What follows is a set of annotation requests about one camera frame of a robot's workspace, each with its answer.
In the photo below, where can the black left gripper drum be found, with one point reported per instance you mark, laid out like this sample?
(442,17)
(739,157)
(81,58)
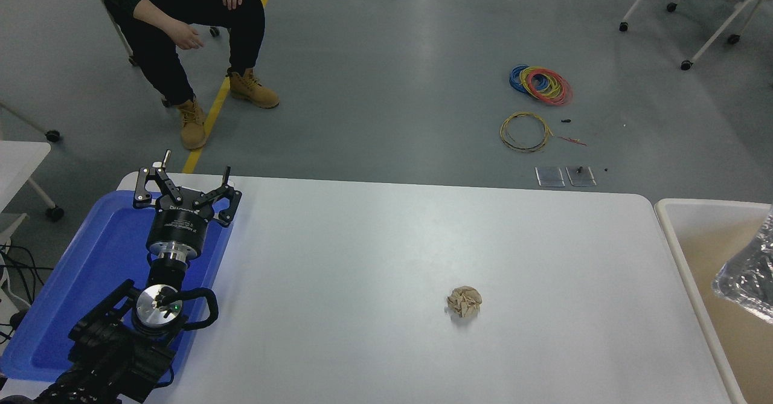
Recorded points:
(178,226)

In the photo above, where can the silver foil plate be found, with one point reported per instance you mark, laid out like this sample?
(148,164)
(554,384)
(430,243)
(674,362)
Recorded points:
(752,277)

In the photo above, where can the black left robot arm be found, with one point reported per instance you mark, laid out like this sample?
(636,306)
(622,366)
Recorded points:
(109,355)

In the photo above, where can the seated person's right forearm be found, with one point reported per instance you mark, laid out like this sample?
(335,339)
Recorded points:
(154,16)

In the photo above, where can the clear floor plate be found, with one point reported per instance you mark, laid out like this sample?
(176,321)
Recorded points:
(550,177)
(581,177)

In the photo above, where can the seated person's right hand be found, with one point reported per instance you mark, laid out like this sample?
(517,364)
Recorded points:
(187,37)

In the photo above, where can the blue plastic tray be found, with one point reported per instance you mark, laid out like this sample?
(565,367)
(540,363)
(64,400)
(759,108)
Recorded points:
(90,271)

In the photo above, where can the grey leg with caster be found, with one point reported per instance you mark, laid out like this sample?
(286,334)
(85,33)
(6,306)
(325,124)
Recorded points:
(52,134)

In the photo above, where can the seated person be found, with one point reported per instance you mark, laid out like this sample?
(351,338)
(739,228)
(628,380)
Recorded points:
(163,60)

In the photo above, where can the white side table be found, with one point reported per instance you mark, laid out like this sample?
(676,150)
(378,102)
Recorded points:
(18,162)

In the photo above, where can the white chair with casters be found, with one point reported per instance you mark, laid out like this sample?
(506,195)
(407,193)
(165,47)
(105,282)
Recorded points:
(124,35)

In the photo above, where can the crumpled tan paper ball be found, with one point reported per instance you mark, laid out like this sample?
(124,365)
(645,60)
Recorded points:
(464,302)

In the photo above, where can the large pale bin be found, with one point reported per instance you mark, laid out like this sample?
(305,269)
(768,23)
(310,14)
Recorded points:
(694,241)

